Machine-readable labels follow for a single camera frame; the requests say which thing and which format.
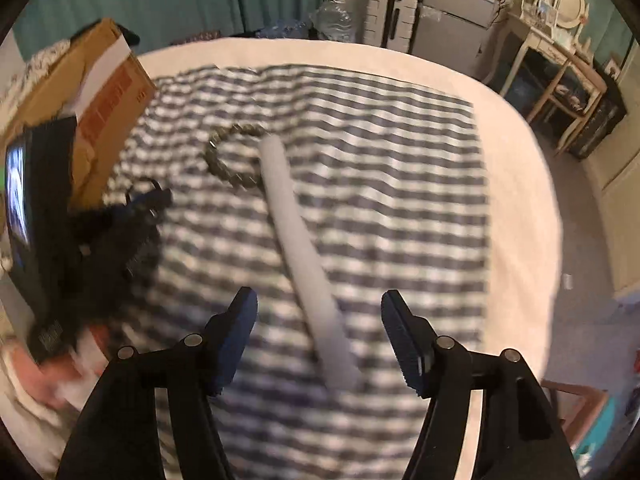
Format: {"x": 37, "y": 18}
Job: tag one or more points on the clear water jug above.
{"x": 335, "y": 20}

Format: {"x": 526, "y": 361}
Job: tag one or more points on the long grey tube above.
{"x": 300, "y": 250}

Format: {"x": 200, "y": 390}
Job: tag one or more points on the silver fridge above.
{"x": 450, "y": 35}

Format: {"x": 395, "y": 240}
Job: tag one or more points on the person's left hand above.
{"x": 40, "y": 380}

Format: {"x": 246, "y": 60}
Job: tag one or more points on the wooden furniture piece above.
{"x": 575, "y": 391}

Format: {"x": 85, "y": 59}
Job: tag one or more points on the checkered cloth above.
{"x": 375, "y": 210}

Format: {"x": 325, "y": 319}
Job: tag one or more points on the cream dressing table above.
{"x": 545, "y": 45}

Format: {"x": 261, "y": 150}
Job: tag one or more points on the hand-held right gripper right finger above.
{"x": 405, "y": 345}

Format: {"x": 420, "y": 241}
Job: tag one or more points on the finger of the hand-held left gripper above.
{"x": 147, "y": 200}
{"x": 137, "y": 252}

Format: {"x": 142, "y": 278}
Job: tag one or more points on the black shelf unit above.
{"x": 602, "y": 125}

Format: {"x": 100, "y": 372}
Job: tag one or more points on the floral printed fabric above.
{"x": 45, "y": 65}

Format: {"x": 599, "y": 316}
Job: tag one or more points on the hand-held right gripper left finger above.
{"x": 237, "y": 345}

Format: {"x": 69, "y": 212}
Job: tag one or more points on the white suitcase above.
{"x": 380, "y": 10}

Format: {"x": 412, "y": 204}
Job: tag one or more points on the brown cardboard box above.
{"x": 110, "y": 95}

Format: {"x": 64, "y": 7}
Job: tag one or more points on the wooden chair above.
{"x": 590, "y": 80}

